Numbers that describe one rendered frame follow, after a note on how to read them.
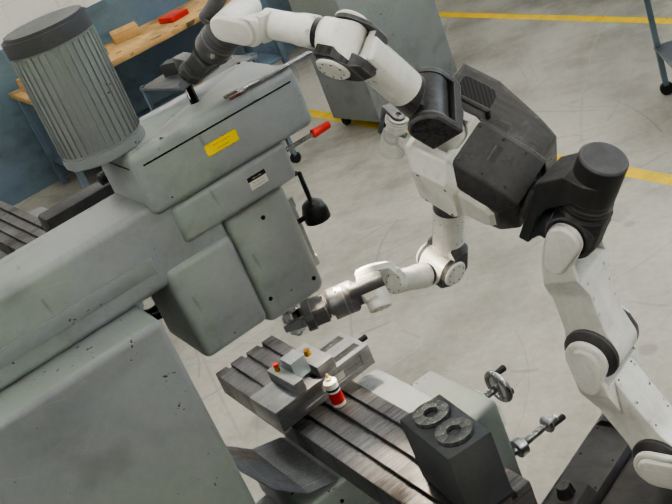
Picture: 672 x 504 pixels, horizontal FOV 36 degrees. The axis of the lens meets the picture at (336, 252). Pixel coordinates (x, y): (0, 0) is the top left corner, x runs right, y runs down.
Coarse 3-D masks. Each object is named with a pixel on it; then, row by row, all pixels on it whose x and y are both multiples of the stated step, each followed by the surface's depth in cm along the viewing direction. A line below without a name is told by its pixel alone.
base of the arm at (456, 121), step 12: (420, 72) 234; (444, 72) 235; (456, 84) 237; (456, 96) 235; (456, 108) 233; (420, 120) 228; (432, 120) 227; (444, 120) 228; (456, 120) 231; (420, 132) 231; (432, 132) 231; (444, 132) 231; (456, 132) 231; (432, 144) 235
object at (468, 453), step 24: (432, 408) 242; (456, 408) 240; (408, 432) 243; (432, 432) 236; (456, 432) 233; (480, 432) 230; (432, 456) 235; (456, 456) 226; (480, 456) 230; (432, 480) 246; (456, 480) 228; (480, 480) 231; (504, 480) 235
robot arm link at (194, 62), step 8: (200, 32) 230; (200, 40) 229; (200, 48) 230; (208, 48) 228; (192, 56) 233; (200, 56) 233; (208, 56) 230; (216, 56) 230; (224, 56) 230; (232, 56) 232; (184, 64) 235; (192, 64) 234; (200, 64) 233; (208, 64) 233; (216, 64) 232; (184, 72) 235; (192, 72) 235; (200, 72) 235; (208, 72) 238; (184, 80) 236; (192, 80) 236; (200, 80) 238
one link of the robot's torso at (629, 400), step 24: (576, 360) 252; (600, 360) 249; (624, 360) 261; (576, 384) 259; (600, 384) 253; (624, 384) 257; (648, 384) 261; (600, 408) 264; (624, 408) 259; (648, 408) 258; (624, 432) 264; (648, 432) 259
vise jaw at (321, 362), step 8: (304, 344) 305; (312, 352) 300; (320, 352) 298; (312, 360) 296; (320, 360) 294; (328, 360) 294; (312, 368) 295; (320, 368) 293; (328, 368) 294; (320, 376) 293
